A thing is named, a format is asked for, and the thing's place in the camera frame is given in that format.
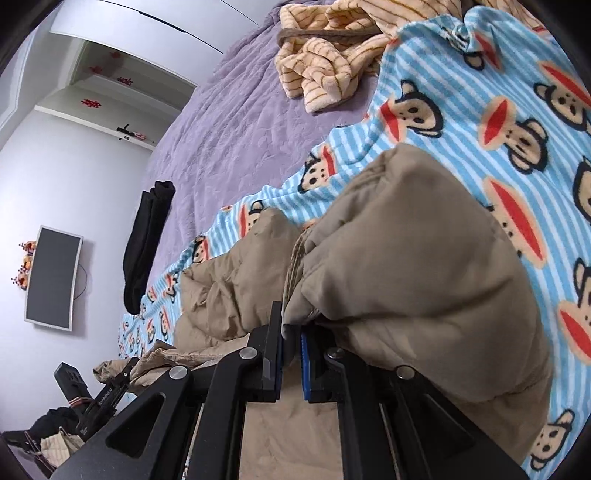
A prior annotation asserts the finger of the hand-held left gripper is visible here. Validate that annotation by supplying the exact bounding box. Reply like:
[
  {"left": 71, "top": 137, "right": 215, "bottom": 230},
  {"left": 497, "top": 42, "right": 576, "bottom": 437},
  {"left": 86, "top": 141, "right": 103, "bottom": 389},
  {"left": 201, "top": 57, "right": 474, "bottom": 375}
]
[{"left": 108, "top": 368, "right": 139, "bottom": 398}]

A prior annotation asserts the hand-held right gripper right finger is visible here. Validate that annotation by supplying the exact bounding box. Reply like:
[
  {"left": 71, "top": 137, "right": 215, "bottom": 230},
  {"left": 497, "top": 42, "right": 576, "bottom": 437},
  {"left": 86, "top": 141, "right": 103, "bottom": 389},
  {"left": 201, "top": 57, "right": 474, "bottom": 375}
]
[{"left": 300, "top": 330, "right": 529, "bottom": 480}]

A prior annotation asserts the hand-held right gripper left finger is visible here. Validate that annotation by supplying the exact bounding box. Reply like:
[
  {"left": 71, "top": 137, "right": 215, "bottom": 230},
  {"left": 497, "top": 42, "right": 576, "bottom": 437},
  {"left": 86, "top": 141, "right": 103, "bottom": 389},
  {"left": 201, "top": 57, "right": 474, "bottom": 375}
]
[{"left": 51, "top": 302, "right": 284, "bottom": 480}]

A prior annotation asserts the tan puffer jacket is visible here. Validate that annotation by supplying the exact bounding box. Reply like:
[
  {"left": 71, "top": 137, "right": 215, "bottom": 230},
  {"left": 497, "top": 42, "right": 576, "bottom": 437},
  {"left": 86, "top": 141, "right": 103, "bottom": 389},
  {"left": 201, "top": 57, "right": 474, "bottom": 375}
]
[{"left": 92, "top": 143, "right": 555, "bottom": 480}]

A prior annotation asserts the dark cloth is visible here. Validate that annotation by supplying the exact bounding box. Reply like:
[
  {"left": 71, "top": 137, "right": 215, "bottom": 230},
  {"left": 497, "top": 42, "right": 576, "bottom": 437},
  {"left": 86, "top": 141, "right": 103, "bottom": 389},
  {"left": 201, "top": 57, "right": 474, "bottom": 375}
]
[{"left": 28, "top": 407, "right": 81, "bottom": 437}]

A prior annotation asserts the beige quilted cloth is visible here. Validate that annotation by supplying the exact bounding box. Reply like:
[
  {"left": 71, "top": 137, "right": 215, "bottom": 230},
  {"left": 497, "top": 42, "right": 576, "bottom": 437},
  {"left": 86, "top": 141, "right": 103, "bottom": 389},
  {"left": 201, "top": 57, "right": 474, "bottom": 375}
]
[{"left": 39, "top": 427, "right": 86, "bottom": 463}]

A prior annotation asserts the black folded garment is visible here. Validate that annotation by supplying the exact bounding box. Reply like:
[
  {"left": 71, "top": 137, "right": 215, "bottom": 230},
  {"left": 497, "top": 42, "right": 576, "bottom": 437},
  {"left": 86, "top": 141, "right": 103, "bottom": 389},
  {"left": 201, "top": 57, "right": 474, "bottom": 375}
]
[{"left": 122, "top": 180, "right": 176, "bottom": 315}]

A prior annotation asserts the red flower decoration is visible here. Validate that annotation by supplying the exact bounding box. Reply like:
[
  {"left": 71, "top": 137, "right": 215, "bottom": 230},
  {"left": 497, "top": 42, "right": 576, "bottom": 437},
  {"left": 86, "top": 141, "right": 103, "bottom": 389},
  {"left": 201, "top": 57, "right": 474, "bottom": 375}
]
[{"left": 11, "top": 240, "right": 38, "bottom": 292}]

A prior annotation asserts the purple bedspread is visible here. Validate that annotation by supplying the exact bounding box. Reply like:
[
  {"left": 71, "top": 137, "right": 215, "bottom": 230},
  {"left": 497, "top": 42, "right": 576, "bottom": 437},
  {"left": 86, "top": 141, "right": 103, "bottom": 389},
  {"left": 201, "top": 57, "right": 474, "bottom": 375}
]
[{"left": 141, "top": 0, "right": 384, "bottom": 278}]

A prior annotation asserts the beige striped fleece garment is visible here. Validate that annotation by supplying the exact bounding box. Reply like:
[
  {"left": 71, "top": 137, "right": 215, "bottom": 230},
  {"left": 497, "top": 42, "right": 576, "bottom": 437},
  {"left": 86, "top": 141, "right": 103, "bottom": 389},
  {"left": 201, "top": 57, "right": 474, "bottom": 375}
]
[{"left": 274, "top": 0, "right": 550, "bottom": 114}]

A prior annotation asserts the monkey print striped blanket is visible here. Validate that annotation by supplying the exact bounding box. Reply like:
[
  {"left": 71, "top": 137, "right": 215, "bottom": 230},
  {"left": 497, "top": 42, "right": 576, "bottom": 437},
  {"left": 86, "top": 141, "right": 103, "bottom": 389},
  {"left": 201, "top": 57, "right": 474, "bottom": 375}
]
[{"left": 117, "top": 0, "right": 591, "bottom": 474}]

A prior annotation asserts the white wardrobe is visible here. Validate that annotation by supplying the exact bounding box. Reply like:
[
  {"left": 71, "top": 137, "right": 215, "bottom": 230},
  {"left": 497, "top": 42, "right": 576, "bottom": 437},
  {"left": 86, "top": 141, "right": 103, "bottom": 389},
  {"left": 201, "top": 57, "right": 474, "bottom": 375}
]
[{"left": 50, "top": 0, "right": 283, "bottom": 85}]

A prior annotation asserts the black screen cable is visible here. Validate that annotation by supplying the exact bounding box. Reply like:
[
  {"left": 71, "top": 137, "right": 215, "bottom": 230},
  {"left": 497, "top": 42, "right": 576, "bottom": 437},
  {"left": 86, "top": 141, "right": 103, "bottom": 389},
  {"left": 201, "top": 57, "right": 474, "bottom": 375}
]
[{"left": 71, "top": 262, "right": 89, "bottom": 302}]

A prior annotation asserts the wall-mounted flat screen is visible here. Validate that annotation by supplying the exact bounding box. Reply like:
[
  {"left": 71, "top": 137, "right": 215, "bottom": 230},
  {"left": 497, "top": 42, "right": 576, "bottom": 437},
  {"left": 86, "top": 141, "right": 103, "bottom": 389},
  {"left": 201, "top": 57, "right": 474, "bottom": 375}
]
[{"left": 24, "top": 225, "right": 84, "bottom": 332}]

